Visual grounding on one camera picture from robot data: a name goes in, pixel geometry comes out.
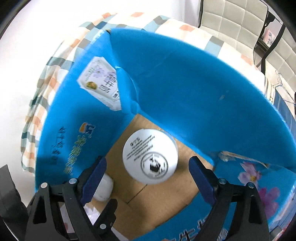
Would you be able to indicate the blue cardboard milk box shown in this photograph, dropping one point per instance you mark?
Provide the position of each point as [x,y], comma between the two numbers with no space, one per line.
[128,80]

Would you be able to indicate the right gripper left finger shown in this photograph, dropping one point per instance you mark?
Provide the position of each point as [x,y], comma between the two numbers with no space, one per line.
[57,212]

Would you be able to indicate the white round jar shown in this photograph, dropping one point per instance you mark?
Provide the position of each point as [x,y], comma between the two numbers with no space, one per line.
[150,156]

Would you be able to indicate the left white padded chair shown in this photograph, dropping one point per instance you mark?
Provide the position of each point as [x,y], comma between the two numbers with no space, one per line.
[236,22]

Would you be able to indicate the plaid checkered tablecloth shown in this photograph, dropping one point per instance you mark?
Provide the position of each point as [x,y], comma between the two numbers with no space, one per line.
[76,43]

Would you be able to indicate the white padded chair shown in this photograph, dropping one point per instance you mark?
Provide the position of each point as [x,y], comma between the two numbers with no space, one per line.
[281,59]
[236,22]

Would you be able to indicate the right white padded chair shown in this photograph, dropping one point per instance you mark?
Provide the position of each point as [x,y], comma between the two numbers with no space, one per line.
[281,59]

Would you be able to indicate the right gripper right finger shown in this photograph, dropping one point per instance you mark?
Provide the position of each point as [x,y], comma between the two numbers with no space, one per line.
[249,220]

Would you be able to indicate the white earbuds case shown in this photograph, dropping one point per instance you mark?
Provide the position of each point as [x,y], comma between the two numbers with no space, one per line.
[104,189]

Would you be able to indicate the wire clothes hanger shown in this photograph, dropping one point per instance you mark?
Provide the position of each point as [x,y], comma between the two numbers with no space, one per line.
[284,89]

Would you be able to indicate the blue striped tablecloth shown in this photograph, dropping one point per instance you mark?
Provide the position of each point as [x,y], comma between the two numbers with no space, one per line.
[283,109]

